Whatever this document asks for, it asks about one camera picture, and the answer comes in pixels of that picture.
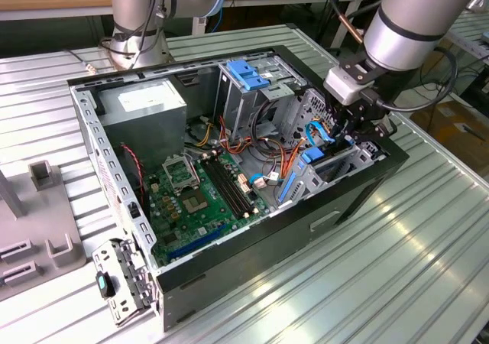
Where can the metal slot retainer bracket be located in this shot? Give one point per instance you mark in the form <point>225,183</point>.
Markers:
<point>122,260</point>

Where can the large cardboard box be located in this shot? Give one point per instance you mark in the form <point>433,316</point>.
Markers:
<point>447,130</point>

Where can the green motherboard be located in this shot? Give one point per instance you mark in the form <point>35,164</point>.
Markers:
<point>193,227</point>

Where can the black RAM slot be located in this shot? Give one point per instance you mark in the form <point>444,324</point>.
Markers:
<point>222,191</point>
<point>227,189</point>
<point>236,184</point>
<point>231,186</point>

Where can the CPU socket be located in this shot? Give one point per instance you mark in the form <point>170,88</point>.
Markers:
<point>195,202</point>

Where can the blue expansion slot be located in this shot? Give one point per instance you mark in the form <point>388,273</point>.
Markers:
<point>196,242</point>

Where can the blue drive latch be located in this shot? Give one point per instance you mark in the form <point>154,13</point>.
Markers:
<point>244,74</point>

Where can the black teal latch tab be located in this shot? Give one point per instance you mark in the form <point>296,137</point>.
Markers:
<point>101,283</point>

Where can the metal slat side table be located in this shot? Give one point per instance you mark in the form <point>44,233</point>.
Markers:
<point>471,34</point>

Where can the grey parts rack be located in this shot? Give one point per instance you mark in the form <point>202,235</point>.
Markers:
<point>42,214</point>

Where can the metal optical drive cage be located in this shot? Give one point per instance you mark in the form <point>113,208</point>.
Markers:
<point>234,103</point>

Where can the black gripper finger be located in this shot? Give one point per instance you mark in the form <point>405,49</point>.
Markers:
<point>336,124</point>
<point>376,134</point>

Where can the black open PC case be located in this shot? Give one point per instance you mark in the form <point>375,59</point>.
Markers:
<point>267,260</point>

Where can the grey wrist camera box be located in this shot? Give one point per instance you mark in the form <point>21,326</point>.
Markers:
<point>344,84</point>

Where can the metal disk bay cage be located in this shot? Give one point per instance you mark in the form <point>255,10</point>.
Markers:
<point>309,185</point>

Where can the hard disk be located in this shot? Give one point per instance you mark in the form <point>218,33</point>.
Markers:
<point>313,156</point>

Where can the grey power supply unit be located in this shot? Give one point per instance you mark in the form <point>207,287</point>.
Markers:
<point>145,130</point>

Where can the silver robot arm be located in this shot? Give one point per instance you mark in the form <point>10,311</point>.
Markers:
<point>412,23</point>

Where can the small white device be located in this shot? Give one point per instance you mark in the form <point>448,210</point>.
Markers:
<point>199,24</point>

